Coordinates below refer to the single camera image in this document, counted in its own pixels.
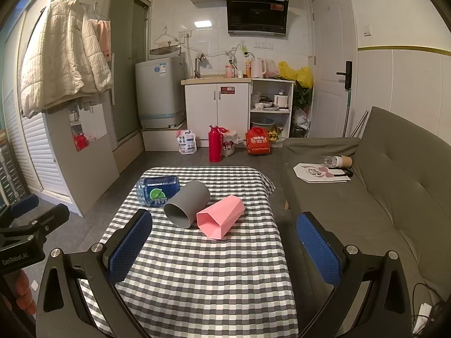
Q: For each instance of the broom stick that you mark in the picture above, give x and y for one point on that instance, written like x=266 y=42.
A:
x=346 y=112

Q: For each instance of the white raised step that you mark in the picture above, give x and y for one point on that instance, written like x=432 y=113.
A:
x=160 y=139

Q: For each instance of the blue-grey plastic basin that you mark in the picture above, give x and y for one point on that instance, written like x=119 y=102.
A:
x=262 y=124

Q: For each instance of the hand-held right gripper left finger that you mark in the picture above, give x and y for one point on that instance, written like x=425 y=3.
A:
x=127 y=246

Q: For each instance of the person's left hand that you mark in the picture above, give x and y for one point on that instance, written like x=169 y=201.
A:
x=23 y=285

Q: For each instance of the metal poles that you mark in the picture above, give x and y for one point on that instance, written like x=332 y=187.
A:
x=359 y=123

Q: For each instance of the yellow snack bag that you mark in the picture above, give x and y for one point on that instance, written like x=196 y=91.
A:
x=274 y=134

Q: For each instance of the white wall sockets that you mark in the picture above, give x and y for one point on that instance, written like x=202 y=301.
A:
x=263 y=44

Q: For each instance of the white tissue pack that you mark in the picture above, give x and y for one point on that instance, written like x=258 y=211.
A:
x=424 y=318

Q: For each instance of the red snack bag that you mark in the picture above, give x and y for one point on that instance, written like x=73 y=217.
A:
x=259 y=142

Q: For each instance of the white open shelf unit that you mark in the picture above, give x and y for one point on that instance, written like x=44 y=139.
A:
x=289 y=112

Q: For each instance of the blue plastic bottle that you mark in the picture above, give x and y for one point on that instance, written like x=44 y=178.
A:
x=158 y=187

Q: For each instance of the white plastic bags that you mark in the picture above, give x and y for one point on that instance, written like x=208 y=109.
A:
x=301 y=119

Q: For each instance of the white louvered door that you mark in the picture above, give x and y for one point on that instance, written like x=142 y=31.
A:
x=45 y=155

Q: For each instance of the grey wash basin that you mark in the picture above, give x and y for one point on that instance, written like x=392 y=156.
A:
x=165 y=51

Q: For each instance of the orange bottle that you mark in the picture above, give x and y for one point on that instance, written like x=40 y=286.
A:
x=248 y=68

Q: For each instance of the black range hood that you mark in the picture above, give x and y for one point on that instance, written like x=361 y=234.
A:
x=255 y=10

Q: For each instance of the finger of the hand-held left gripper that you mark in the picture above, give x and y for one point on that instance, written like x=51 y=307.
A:
x=25 y=204
x=53 y=215

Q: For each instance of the clear plastic bottle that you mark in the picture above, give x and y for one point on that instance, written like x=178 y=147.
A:
x=327 y=161

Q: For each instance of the white quilted jacket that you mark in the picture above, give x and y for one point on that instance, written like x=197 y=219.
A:
x=63 y=56

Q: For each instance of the metal faucet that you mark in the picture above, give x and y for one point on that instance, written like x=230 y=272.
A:
x=198 y=65

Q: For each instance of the white detergent pouch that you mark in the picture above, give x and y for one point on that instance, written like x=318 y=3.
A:
x=186 y=142

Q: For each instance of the white washing machine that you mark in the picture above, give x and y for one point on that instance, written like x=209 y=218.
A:
x=158 y=91

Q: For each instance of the pink electric kettle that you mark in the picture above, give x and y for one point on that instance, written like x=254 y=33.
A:
x=257 y=68

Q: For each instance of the white sink cabinet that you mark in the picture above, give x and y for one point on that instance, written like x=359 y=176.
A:
x=215 y=112

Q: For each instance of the grey round cup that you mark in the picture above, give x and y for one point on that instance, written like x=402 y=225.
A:
x=191 y=197

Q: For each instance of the red thermos flask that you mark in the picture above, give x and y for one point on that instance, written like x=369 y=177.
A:
x=215 y=146

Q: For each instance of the frosted glass shower door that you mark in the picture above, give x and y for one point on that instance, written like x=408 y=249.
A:
x=128 y=70

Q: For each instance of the pink white plastic bag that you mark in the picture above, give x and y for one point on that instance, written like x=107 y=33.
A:
x=272 y=68

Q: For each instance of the checkered tablecloth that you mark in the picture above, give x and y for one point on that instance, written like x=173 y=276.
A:
x=211 y=274

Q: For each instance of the pink counter cup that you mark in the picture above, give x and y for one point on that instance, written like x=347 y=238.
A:
x=229 y=71

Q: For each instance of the pink towel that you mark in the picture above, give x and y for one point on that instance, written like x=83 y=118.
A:
x=104 y=38

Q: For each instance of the cartoon print white pot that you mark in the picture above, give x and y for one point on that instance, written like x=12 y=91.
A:
x=228 y=148

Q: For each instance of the white bowl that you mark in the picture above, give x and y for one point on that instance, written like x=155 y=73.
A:
x=263 y=105

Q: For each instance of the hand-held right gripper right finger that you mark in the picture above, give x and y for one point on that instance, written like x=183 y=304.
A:
x=319 y=250

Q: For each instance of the yellow plastic bag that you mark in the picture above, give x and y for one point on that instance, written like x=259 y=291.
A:
x=299 y=75

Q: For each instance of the green potted plant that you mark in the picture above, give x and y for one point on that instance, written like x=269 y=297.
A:
x=303 y=98

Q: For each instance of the clear plastic bag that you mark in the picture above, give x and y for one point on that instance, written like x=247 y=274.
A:
x=235 y=136

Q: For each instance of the pink hexagonal cup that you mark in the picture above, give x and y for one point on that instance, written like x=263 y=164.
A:
x=222 y=212

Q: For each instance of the grey-green sofa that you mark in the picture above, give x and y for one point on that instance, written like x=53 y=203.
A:
x=373 y=204

